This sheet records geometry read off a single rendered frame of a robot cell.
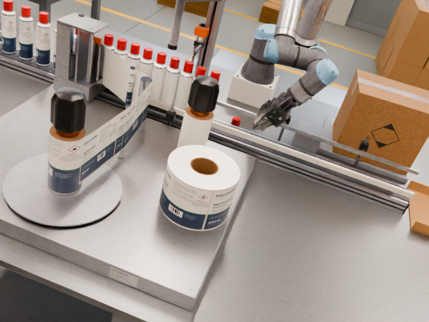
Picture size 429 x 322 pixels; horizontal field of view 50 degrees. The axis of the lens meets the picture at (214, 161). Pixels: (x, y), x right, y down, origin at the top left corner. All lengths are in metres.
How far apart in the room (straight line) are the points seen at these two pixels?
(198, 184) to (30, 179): 0.46
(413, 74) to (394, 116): 3.18
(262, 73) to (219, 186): 0.92
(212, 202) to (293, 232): 0.34
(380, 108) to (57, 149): 1.15
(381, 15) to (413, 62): 2.26
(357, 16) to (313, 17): 5.22
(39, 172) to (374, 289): 0.99
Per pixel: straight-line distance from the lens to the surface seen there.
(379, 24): 7.16
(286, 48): 1.61
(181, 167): 1.23
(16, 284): 1.97
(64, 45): 1.70
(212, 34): 1.75
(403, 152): 1.91
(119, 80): 1.70
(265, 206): 1.51
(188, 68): 1.68
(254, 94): 2.05
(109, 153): 1.38
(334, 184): 1.71
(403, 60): 4.95
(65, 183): 1.28
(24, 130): 1.57
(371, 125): 1.84
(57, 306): 1.90
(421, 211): 1.83
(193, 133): 1.40
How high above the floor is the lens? 1.75
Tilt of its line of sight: 34 degrees down
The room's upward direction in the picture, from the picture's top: 16 degrees clockwise
